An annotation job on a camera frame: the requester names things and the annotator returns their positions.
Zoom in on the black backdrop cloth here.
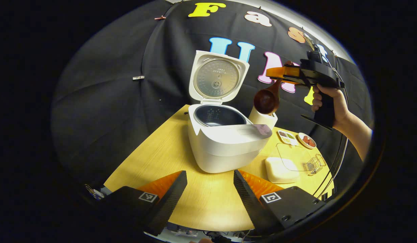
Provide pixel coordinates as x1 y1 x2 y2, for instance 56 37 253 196
52 0 374 189

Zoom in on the metal wire chopstick holder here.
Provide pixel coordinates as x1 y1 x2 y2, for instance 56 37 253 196
303 154 327 176

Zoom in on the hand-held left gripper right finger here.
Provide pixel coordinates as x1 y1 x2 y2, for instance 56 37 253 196
233 170 327 237

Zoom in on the dark wooden spoon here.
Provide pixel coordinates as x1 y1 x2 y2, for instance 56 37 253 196
254 61 295 116

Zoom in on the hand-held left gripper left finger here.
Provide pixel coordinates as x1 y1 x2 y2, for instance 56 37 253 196
97 170 188 237

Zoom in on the white toaster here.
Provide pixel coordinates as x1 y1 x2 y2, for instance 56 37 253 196
248 106 278 130

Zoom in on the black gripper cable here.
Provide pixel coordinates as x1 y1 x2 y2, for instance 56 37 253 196
311 133 349 199

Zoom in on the white divided grain dish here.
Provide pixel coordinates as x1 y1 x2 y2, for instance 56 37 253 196
277 130 299 146

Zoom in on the white rice cooker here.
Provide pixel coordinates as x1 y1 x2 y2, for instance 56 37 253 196
187 50 273 174

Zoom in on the clear box of rice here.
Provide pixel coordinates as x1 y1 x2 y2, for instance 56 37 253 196
265 143 313 184

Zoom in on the round white plate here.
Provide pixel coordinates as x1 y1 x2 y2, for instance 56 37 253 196
298 132 317 150

